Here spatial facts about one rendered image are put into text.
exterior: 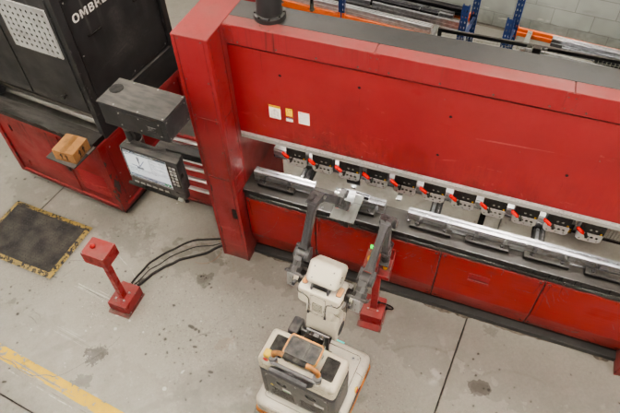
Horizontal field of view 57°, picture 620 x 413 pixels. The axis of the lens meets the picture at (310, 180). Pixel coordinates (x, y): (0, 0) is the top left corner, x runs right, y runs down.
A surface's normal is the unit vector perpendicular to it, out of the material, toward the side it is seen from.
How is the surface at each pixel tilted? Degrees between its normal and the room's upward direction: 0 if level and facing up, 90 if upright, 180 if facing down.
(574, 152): 90
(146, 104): 1
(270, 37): 90
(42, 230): 0
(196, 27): 0
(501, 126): 90
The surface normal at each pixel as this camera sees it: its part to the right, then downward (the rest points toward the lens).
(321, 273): -0.35, 0.06
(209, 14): -0.03, -0.66
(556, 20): -0.44, 0.68
